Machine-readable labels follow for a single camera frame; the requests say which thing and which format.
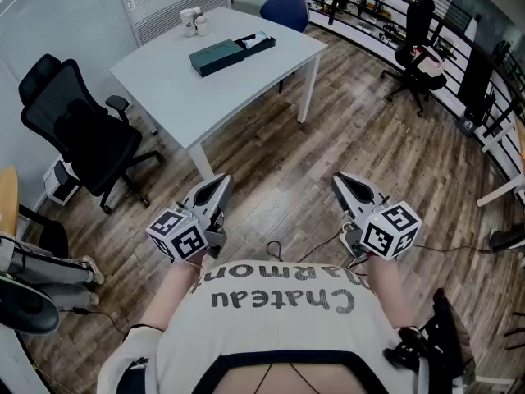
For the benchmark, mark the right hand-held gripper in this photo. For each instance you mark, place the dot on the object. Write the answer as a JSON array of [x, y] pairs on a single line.
[[369, 203]]

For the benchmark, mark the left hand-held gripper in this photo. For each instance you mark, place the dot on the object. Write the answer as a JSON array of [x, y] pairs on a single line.
[[213, 197]]

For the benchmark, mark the dark green sliding drawer box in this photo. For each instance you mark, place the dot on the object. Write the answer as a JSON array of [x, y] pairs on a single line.
[[217, 58]]

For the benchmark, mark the light blue plastic packet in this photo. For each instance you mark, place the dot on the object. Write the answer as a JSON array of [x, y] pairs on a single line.
[[256, 39]]

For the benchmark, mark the person's left forearm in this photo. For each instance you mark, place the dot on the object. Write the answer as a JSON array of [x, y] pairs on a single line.
[[172, 294]]

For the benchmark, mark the person's right forearm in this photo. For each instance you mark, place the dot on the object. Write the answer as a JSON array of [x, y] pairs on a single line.
[[393, 290]]

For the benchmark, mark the white table leg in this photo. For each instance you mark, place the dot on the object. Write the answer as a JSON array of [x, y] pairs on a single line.
[[305, 97], [201, 162]]

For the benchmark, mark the black mesh office chair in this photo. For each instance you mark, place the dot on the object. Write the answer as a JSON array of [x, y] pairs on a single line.
[[94, 146]]

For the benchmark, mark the white knit printed shirt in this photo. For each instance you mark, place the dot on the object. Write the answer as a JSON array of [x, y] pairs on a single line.
[[266, 331]]

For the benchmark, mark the black waist-mounted device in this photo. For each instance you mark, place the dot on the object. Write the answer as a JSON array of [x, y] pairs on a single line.
[[447, 326]]

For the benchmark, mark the white pink bag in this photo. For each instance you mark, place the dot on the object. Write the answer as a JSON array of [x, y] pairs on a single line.
[[428, 62]]

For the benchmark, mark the small beige bottle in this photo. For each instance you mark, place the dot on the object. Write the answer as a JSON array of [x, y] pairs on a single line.
[[203, 26]]

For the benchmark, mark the black high-back office chair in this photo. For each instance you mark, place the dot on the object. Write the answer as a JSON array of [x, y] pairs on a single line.
[[416, 27]]

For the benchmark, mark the black jar with white lid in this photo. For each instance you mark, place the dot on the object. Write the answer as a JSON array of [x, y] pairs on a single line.
[[198, 11]]

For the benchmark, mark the white shelf with assorted items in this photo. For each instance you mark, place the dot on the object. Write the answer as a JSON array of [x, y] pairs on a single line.
[[369, 8]]

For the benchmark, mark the blue shell chair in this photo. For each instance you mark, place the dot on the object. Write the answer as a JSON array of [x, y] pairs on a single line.
[[285, 10]]

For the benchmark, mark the round wooden side table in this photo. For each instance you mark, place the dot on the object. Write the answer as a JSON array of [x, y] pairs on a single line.
[[8, 199]]

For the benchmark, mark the black rounded seat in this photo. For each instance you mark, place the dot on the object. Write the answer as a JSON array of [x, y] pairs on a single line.
[[24, 306]]

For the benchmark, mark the white desk frame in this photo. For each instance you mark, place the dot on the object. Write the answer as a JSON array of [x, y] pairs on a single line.
[[500, 189]]

